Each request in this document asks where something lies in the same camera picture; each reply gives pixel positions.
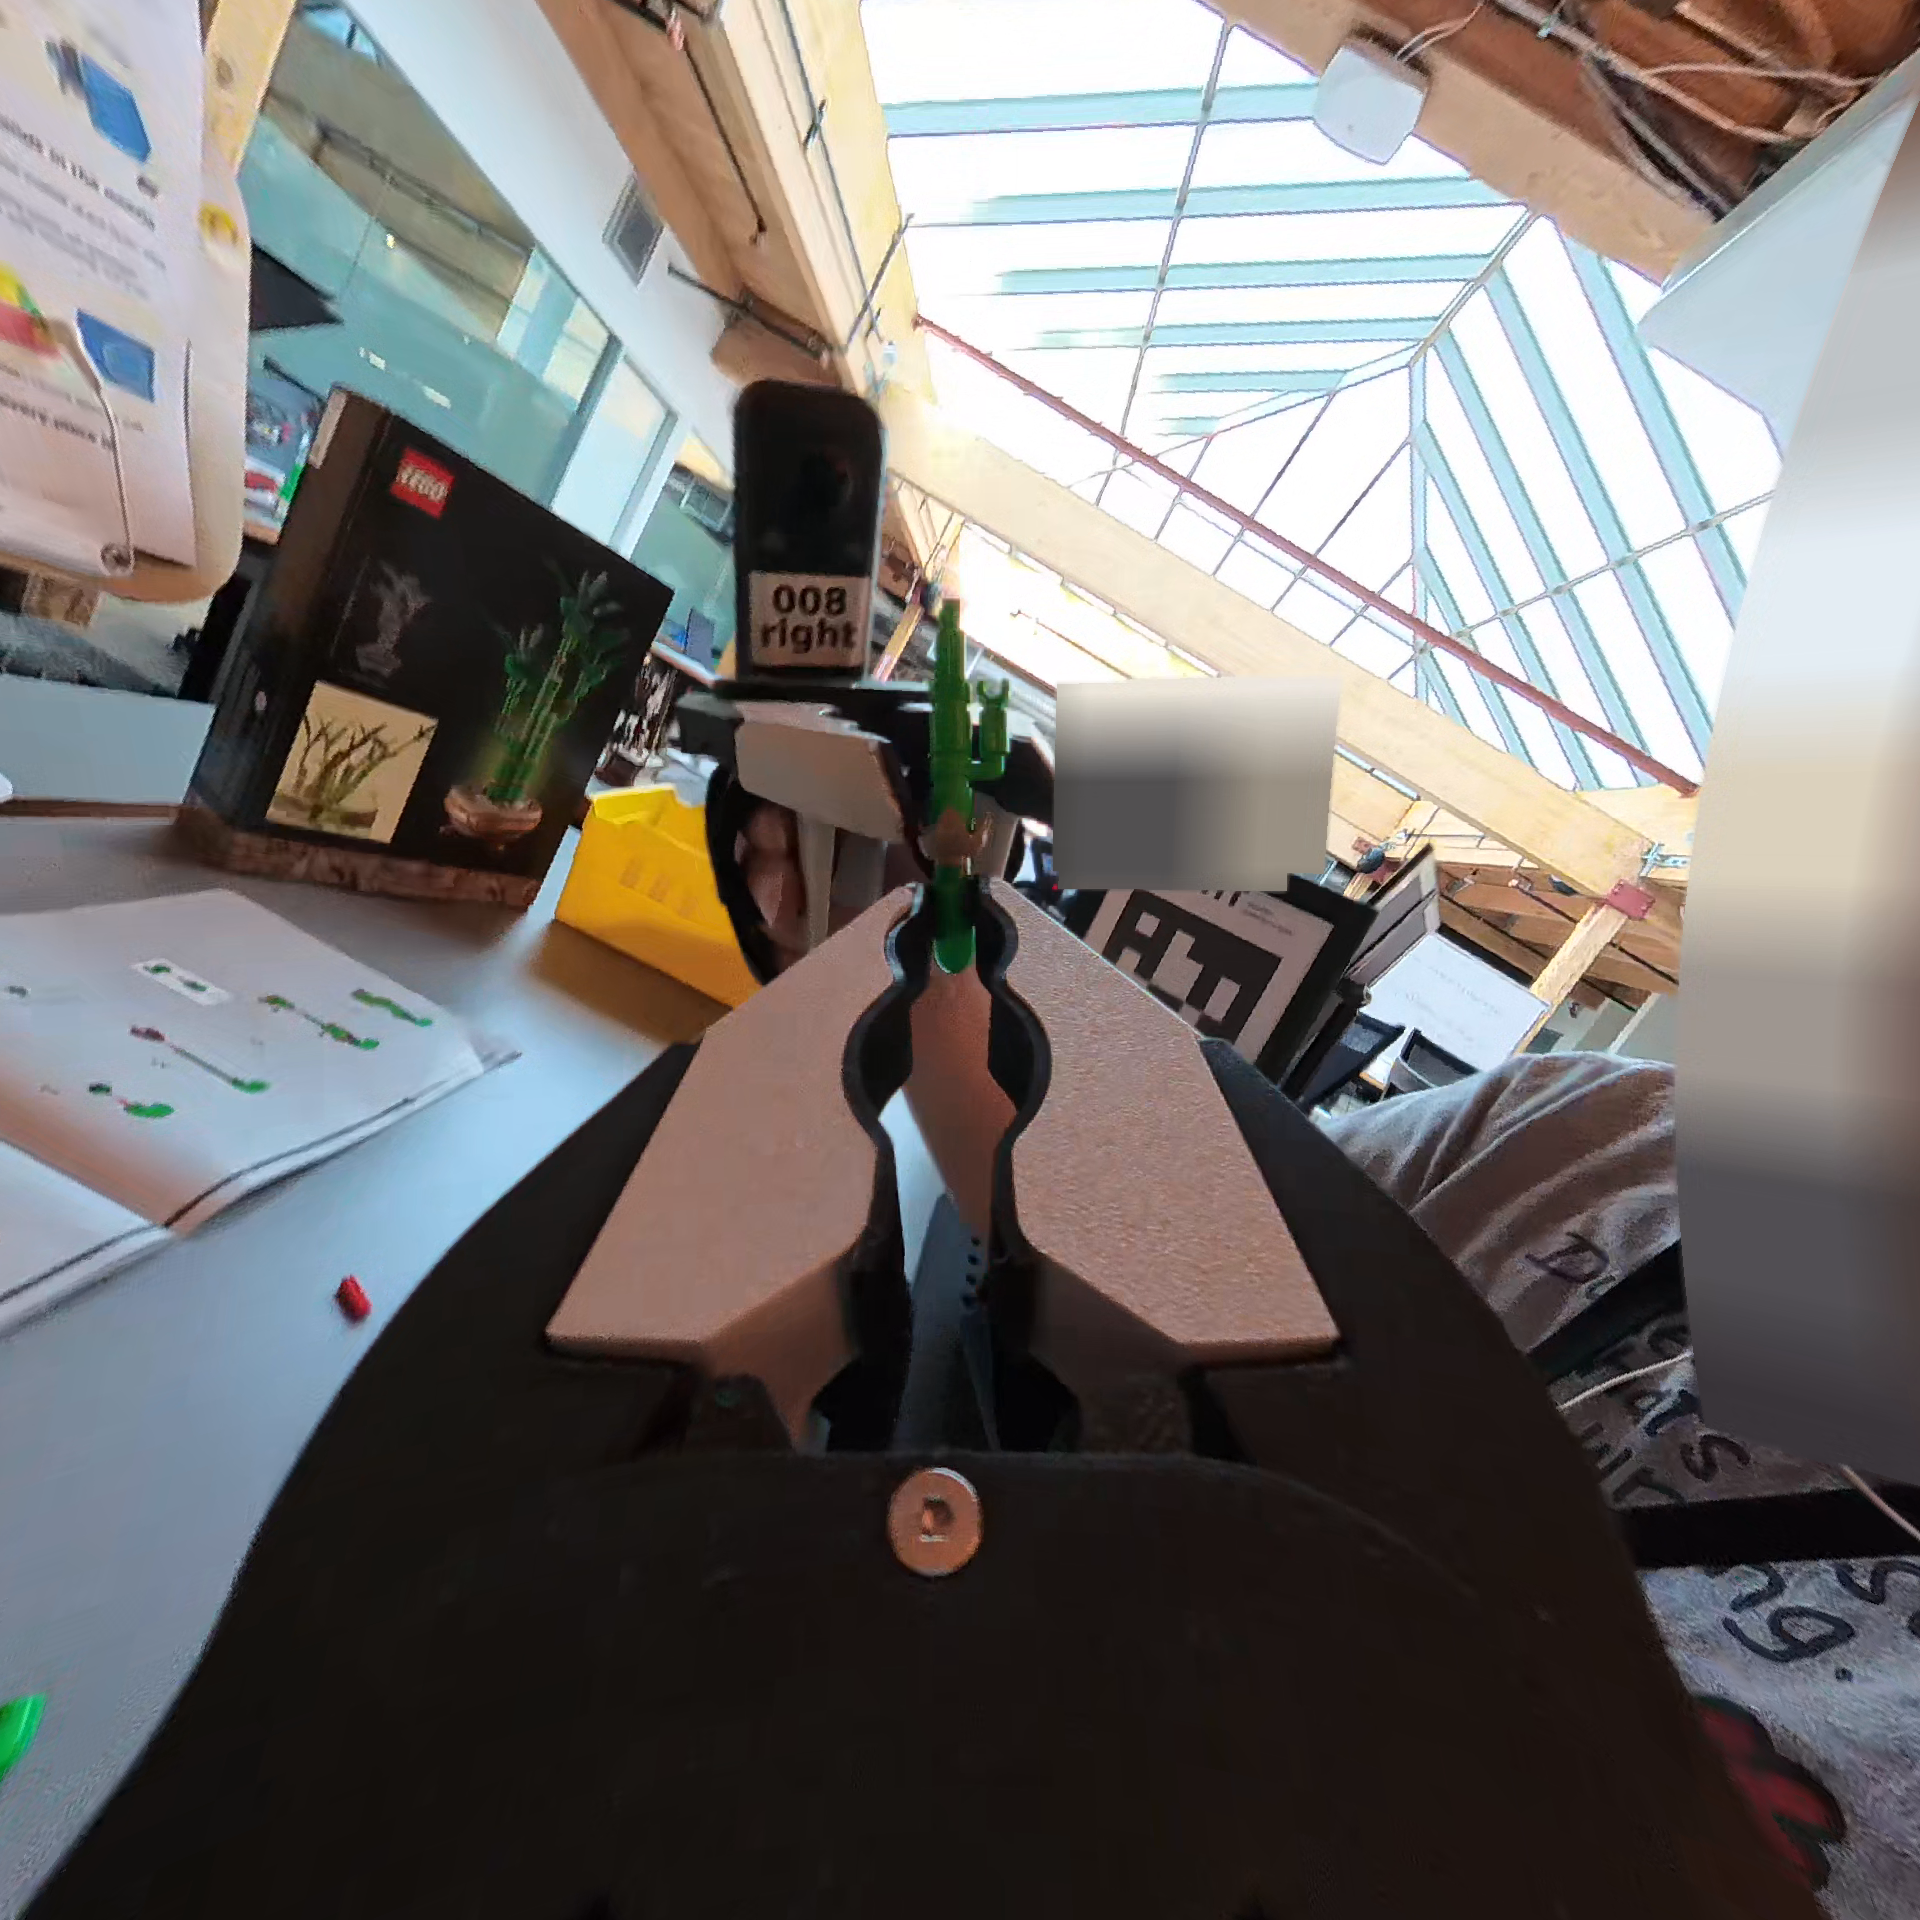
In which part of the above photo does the instruction sheet on stand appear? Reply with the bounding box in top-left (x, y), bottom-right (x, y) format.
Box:
top-left (0, 0), bottom-right (302, 609)

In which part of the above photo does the wall vent grille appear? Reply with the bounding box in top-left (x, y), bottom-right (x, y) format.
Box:
top-left (600, 171), bottom-right (670, 287)

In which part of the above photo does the cork mat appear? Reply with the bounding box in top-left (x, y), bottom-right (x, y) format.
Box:
top-left (171, 802), bottom-right (542, 911)

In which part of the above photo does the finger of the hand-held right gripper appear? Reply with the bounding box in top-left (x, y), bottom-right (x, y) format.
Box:
top-left (895, 964), bottom-right (1003, 1248)
top-left (734, 713), bottom-right (911, 827)

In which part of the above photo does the printed marker board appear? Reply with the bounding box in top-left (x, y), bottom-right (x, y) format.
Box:
top-left (1079, 883), bottom-right (1374, 1103)

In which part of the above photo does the person's grey printed clothing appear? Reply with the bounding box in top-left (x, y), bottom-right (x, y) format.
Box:
top-left (1319, 1050), bottom-right (1920, 1920)

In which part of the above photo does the person's right hand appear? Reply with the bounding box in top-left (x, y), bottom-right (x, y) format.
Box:
top-left (744, 802), bottom-right (806, 947)

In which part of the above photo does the white ceiling device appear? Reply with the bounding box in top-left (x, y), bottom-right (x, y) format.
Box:
top-left (1312, 36), bottom-right (1428, 168)

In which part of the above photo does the open instruction booklet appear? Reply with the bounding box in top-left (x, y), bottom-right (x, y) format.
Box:
top-left (0, 888), bottom-right (524, 1337)

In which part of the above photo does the white curved panel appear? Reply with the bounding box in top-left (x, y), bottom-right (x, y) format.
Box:
top-left (1637, 60), bottom-right (1920, 1480)

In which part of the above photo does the white sign board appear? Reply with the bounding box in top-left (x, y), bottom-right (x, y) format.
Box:
top-left (1364, 929), bottom-right (1548, 1074)

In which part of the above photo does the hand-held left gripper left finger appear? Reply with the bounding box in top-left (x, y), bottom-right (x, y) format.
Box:
top-left (545, 882), bottom-right (919, 1453)

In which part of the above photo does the white cable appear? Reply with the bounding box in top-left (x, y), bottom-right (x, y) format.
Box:
top-left (1552, 1342), bottom-right (1920, 1548)

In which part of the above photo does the green lego bamboo stem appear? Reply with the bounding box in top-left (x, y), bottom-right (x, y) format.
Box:
top-left (918, 600), bottom-right (1013, 977)

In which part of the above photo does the black lego box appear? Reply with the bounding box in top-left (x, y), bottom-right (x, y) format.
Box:
top-left (185, 385), bottom-right (678, 909)

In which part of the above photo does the yellow plastic bin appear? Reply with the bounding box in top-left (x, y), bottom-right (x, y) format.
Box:
top-left (554, 785), bottom-right (767, 1010)

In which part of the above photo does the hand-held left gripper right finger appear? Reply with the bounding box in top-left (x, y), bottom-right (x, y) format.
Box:
top-left (960, 875), bottom-right (1342, 1453)

